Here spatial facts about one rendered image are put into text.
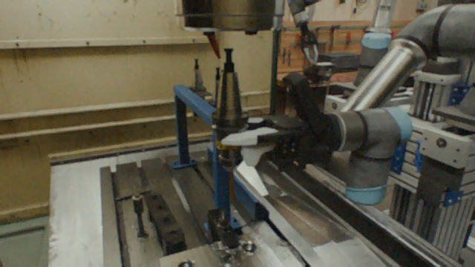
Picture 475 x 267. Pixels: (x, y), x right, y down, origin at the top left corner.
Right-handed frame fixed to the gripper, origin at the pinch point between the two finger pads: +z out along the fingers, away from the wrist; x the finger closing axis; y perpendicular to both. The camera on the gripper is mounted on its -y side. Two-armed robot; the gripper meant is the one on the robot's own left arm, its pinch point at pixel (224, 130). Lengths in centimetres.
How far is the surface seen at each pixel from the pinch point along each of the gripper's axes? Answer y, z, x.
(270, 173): 62, -48, 94
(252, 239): 29.6, -8.1, 7.3
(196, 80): 3, -5, 62
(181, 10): -18.4, 6.4, -3.1
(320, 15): -20, -182, 294
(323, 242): 52, -40, 26
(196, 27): -16.3, 4.8, -5.1
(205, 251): 29.7, 2.9, 6.4
